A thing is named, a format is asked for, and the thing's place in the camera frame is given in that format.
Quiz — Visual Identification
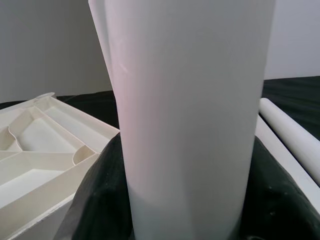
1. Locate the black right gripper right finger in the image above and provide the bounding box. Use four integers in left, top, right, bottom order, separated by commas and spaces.
233, 139, 320, 240

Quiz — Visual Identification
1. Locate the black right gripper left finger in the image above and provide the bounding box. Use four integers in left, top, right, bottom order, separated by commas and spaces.
53, 129, 133, 240

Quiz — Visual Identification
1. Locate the white plastic table top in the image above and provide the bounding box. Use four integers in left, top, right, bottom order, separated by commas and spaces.
0, 91, 121, 240

